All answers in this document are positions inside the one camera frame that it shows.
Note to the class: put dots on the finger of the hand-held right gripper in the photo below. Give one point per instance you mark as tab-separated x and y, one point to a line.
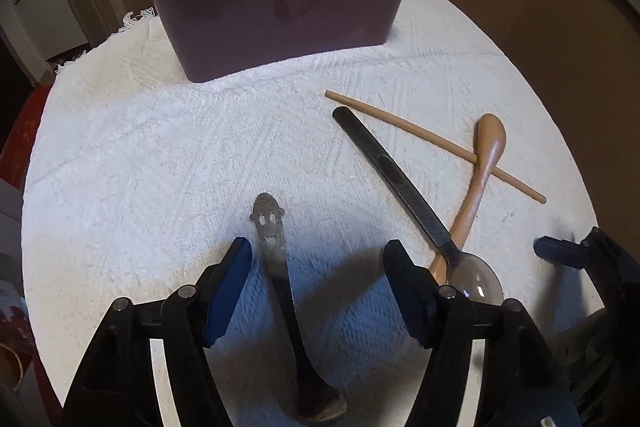
555	250

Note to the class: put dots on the purple plastic utensil holder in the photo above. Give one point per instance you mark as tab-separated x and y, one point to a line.
280	7

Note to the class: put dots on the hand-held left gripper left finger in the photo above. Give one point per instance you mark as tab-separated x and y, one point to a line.
227	288

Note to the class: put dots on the wooden chopstick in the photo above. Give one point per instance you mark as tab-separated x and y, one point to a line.
425	141

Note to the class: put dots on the white textured towel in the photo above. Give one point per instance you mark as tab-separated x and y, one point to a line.
150	157

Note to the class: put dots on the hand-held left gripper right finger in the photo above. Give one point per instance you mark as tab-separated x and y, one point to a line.
410	293

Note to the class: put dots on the wooden spoon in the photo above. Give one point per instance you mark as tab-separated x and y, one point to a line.
492	142

